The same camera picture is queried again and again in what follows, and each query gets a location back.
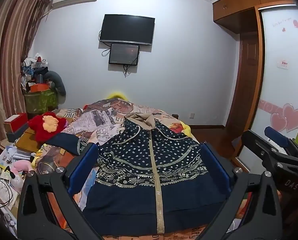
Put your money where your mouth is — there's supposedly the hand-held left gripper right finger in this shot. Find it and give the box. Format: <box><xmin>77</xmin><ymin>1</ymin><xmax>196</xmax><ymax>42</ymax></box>
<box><xmin>196</xmin><ymin>142</ymin><xmax>283</xmax><ymax>240</ymax></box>

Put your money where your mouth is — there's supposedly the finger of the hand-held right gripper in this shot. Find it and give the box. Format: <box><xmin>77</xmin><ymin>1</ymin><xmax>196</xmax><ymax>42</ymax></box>
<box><xmin>241</xmin><ymin>129</ymin><xmax>286</xmax><ymax>174</ymax></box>
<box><xmin>264</xmin><ymin>126</ymin><xmax>298</xmax><ymax>161</ymax></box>

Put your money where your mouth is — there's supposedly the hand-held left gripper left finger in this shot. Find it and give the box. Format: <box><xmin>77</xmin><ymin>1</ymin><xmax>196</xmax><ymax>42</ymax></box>
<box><xmin>17</xmin><ymin>143</ymin><xmax>102</xmax><ymax>240</ymax></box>

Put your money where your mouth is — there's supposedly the navy patterned zip hoodie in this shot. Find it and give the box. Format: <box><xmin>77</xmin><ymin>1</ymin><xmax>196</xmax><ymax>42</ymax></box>
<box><xmin>45</xmin><ymin>112</ymin><xmax>231</xmax><ymax>236</ymax></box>

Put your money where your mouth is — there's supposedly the newspaper print bed sheet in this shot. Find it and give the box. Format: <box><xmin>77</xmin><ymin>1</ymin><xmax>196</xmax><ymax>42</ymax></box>
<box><xmin>35</xmin><ymin>98</ymin><xmax>204</xmax><ymax>240</ymax></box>

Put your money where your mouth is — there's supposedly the wooden wardrobe with heart stickers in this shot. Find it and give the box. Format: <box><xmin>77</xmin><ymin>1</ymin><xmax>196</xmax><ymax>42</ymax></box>
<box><xmin>212</xmin><ymin>0</ymin><xmax>298</xmax><ymax>173</ymax></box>

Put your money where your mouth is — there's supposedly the red plush toy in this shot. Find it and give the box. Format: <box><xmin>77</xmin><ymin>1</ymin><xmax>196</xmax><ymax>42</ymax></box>
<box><xmin>28</xmin><ymin>111</ymin><xmax>69</xmax><ymax>143</ymax></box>

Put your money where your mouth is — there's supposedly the pink plush toy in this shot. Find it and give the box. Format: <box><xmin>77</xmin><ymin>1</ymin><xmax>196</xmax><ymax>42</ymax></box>
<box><xmin>10</xmin><ymin>159</ymin><xmax>35</xmax><ymax>178</ymax></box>

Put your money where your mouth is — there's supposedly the brown cardboard box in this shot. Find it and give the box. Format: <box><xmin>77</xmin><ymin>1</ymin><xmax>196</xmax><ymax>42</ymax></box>
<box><xmin>15</xmin><ymin>127</ymin><xmax>41</xmax><ymax>153</ymax></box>

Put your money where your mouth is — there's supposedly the yellow plush toy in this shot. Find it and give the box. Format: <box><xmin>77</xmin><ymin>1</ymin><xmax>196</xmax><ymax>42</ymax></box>
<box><xmin>106</xmin><ymin>92</ymin><xmax>128</xmax><ymax>101</ymax></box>

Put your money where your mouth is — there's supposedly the red box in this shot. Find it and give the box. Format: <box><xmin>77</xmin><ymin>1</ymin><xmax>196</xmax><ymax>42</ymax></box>
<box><xmin>3</xmin><ymin>113</ymin><xmax>29</xmax><ymax>133</ymax></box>

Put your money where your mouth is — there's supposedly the grey neck pillow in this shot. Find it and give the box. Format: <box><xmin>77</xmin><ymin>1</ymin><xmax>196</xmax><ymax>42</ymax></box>
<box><xmin>43</xmin><ymin>70</ymin><xmax>67</xmax><ymax>103</ymax></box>

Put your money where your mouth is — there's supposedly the orange box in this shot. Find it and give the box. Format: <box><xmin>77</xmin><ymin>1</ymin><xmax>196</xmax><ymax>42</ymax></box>
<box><xmin>30</xmin><ymin>83</ymin><xmax>50</xmax><ymax>93</ymax></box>

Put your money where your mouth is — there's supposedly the pile of household clutter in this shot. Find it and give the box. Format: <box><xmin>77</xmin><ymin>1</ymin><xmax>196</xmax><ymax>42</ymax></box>
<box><xmin>20</xmin><ymin>52</ymin><xmax>51</xmax><ymax>92</ymax></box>

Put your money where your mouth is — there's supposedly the brown striped curtain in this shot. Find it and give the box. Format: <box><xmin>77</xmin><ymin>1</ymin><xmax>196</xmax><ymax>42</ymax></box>
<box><xmin>0</xmin><ymin>0</ymin><xmax>53</xmax><ymax>160</ymax></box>

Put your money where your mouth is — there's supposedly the black cable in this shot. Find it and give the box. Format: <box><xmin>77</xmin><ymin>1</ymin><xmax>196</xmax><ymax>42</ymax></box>
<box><xmin>0</xmin><ymin>177</ymin><xmax>21</xmax><ymax>207</ymax></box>

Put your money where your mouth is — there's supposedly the small black wall monitor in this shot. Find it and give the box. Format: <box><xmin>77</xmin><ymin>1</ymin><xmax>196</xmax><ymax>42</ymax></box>
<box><xmin>108</xmin><ymin>43</ymin><xmax>141</xmax><ymax>66</ymax></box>

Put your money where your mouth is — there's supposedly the black wall television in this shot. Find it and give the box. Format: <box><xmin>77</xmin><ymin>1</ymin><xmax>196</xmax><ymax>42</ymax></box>
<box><xmin>99</xmin><ymin>14</ymin><xmax>156</xmax><ymax>46</ymax></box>

